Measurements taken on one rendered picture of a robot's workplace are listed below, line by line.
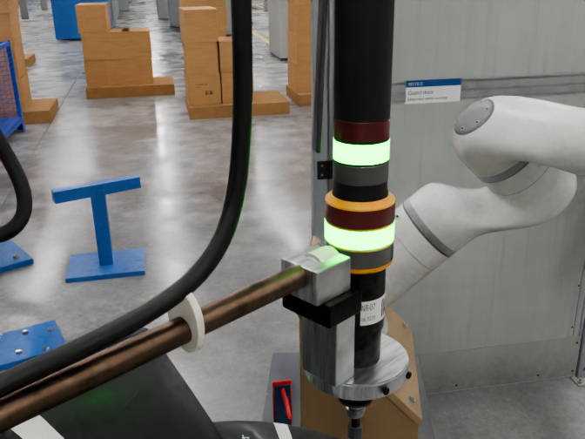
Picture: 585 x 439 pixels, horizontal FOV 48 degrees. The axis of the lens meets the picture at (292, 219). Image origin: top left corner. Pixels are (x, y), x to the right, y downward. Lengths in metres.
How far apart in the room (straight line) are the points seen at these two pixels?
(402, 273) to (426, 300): 1.56
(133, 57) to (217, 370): 7.06
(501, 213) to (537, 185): 0.07
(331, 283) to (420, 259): 0.71
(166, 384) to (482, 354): 2.46
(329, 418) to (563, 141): 0.55
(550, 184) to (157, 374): 0.76
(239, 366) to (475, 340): 1.05
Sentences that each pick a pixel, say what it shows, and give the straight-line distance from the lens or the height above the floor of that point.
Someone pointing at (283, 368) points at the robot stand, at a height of 0.93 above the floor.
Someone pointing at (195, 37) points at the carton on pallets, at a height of 0.93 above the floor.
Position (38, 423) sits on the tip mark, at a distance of 0.44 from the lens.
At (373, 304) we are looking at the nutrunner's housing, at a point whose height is 1.50.
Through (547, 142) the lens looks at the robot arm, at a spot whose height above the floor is 1.46.
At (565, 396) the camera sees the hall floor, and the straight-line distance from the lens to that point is 3.06.
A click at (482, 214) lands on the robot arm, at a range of 1.09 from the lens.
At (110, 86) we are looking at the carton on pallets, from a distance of 9.64.
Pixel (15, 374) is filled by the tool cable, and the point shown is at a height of 1.55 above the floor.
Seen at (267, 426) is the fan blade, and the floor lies 1.20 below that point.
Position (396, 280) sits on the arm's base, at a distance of 1.10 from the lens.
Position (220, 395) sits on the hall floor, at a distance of 2.90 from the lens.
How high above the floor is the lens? 1.70
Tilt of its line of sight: 21 degrees down
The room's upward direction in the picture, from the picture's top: 1 degrees counter-clockwise
